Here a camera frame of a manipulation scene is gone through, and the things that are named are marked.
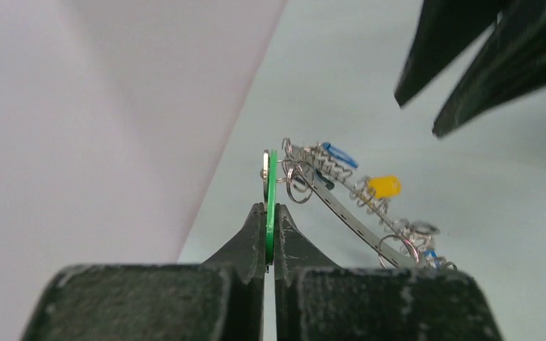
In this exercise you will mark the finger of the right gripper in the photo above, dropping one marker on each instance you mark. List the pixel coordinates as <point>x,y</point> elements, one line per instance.
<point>511,64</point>
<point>444,30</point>

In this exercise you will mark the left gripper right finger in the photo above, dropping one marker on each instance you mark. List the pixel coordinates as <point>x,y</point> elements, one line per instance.
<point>316,299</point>

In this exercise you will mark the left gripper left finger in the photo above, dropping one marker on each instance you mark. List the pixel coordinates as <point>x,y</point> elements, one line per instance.
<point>218,299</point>

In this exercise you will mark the large metal keyring disc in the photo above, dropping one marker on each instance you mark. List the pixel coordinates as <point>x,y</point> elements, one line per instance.
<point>310,170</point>

